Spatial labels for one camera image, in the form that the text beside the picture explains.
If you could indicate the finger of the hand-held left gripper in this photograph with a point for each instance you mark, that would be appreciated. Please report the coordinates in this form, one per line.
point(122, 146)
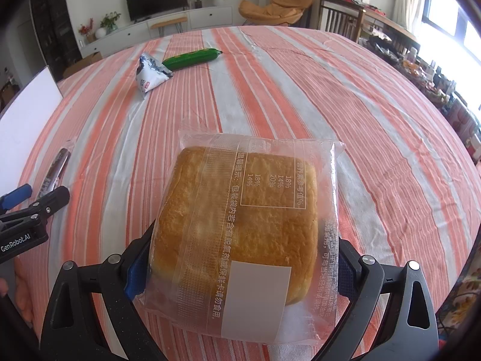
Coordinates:
point(17, 195)
point(52, 199)

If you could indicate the cardboard box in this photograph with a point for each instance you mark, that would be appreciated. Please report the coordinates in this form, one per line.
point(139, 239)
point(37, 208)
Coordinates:
point(84, 64)

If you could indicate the white low cabinet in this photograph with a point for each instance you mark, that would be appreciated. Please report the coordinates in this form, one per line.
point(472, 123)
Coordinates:
point(210, 17)

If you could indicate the row of assorted table clutter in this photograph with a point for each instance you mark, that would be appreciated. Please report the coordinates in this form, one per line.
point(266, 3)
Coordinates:
point(432, 79)

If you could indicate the floral cloth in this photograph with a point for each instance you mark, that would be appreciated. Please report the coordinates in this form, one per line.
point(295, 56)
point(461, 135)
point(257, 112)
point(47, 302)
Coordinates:
point(462, 289)

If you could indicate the plant in white vase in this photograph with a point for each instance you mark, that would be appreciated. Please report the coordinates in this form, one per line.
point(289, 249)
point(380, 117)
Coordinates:
point(109, 22)

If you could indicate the black shelf unit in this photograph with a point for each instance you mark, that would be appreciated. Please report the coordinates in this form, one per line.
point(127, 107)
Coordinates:
point(52, 15)

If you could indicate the person's left hand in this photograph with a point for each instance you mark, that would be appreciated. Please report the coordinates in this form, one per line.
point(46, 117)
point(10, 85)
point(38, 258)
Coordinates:
point(24, 293)

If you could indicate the striped orange white tablecloth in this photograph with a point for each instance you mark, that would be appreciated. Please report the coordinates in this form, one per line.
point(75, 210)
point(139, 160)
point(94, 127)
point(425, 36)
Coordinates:
point(357, 139)

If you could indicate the bagged golden bread loaf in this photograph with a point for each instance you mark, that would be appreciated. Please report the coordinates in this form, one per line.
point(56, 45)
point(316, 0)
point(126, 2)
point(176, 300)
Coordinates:
point(240, 210)

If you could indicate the wooden slatted chair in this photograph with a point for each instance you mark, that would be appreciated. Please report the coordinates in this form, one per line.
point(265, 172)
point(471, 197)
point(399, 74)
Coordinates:
point(340, 17)

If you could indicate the green sausage packet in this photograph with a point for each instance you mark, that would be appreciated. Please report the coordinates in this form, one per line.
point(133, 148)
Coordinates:
point(191, 59)

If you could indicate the red flower arrangement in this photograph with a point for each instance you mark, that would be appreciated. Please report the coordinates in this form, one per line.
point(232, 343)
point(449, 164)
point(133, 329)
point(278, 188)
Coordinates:
point(87, 30)

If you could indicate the orange lounge chair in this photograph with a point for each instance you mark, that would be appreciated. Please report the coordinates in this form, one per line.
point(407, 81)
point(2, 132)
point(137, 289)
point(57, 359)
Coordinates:
point(274, 7)

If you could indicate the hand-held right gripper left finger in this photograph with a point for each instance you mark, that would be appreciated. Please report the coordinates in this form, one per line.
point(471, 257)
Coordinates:
point(133, 278)

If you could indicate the white board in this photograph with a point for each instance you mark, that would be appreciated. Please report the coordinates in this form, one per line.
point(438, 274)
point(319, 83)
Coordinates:
point(26, 120)

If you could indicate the black television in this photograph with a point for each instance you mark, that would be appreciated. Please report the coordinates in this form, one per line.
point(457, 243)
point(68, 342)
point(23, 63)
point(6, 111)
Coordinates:
point(156, 0)

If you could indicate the dark narrow snack packet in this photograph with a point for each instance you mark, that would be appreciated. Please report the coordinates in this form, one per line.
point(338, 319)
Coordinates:
point(56, 169)

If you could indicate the white blue triangular packet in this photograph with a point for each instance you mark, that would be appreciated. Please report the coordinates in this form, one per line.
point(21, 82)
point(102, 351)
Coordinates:
point(150, 75)

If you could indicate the wooden bench with metal legs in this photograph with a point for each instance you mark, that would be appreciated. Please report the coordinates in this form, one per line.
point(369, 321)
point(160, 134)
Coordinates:
point(169, 20)

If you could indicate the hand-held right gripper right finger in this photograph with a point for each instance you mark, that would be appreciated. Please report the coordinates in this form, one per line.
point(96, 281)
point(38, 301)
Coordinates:
point(345, 282)

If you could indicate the wooden dining table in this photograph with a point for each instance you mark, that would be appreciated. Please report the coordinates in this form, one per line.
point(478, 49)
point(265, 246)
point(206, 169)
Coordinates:
point(390, 26)

